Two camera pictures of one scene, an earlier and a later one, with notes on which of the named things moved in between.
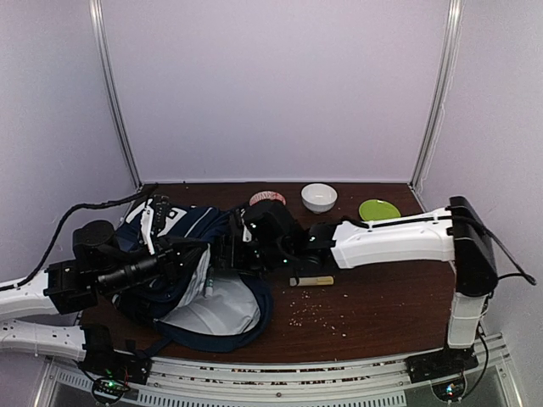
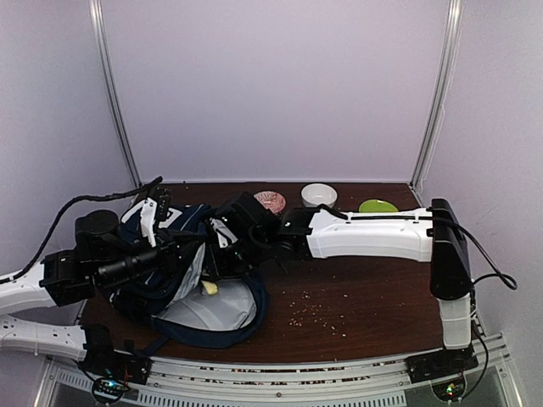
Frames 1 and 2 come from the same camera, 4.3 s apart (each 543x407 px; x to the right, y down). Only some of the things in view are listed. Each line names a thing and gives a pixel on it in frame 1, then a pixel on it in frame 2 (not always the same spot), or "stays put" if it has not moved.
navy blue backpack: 193,306 stays put
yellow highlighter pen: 311,281 to 210,288
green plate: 377,209 stays put
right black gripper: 227,248 stays put
